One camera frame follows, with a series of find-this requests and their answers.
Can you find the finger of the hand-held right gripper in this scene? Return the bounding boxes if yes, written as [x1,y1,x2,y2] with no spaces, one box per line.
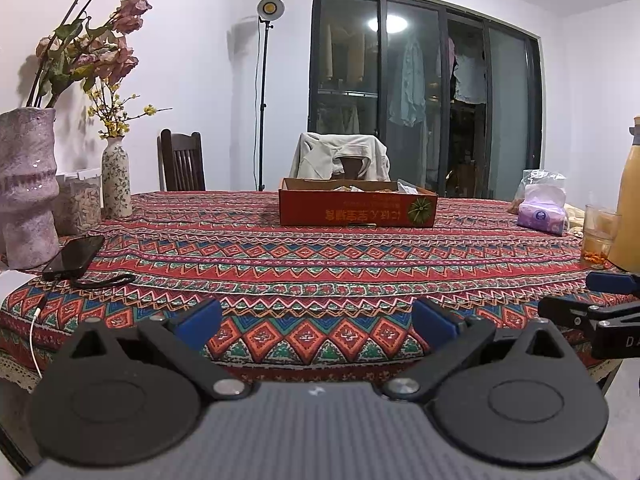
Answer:
[586,271,640,295]
[537,294,640,333]

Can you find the dried pink roses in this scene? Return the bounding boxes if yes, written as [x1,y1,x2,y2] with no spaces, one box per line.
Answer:
[25,0,153,110]

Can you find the black framed sliding glass door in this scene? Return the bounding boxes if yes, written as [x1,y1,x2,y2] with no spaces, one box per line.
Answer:
[307,0,545,200]

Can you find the red cardboard box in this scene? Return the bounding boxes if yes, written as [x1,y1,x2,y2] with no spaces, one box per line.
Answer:
[278,177,439,228]

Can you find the small floral vase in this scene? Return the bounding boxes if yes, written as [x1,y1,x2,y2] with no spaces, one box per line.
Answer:
[101,136,133,219]

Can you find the brown chair under jacket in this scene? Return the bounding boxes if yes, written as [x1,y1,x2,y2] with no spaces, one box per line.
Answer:
[342,157,378,181]

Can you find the glass cup with drink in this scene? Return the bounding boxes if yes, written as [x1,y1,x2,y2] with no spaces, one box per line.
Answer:
[580,203,623,267]

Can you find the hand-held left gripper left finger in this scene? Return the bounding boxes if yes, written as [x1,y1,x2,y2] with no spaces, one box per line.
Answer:
[50,297,253,403]

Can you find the hanging light blue shirt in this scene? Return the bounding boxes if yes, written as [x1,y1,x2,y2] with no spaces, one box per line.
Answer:
[389,35,428,128]

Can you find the clear plastic food container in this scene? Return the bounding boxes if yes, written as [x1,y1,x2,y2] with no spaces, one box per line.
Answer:
[52,170,103,237]

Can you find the hanging white garment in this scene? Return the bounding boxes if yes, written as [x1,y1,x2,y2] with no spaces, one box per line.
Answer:
[452,52,488,106]

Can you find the beige jacket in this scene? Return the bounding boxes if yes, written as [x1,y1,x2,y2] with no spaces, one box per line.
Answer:
[289,132,392,182]

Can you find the yellow flower branches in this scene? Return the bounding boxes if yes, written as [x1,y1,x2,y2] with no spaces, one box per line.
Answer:
[86,82,173,140]

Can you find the black smartphone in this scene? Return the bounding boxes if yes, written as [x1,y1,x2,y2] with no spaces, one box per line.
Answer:
[41,234,107,282]

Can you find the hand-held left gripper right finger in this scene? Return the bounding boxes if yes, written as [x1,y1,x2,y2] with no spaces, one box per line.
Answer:
[382,296,581,403]

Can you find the purple tissue pack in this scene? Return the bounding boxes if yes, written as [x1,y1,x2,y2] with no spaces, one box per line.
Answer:
[516,184,568,237]

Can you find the round floor lamp on stand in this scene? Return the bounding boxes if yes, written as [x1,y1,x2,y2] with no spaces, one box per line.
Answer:
[256,0,287,192]

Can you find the yellow thermos bottle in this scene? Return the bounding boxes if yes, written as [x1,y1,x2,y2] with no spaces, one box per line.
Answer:
[607,116,640,273]

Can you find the dark wooden chair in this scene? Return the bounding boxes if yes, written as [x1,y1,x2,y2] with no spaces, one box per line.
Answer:
[157,129,207,192]

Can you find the white charging cable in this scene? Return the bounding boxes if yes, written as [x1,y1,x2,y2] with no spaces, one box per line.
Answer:
[27,280,51,378]

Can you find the black cable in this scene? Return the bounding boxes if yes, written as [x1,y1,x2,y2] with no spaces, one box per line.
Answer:
[70,274,137,290]

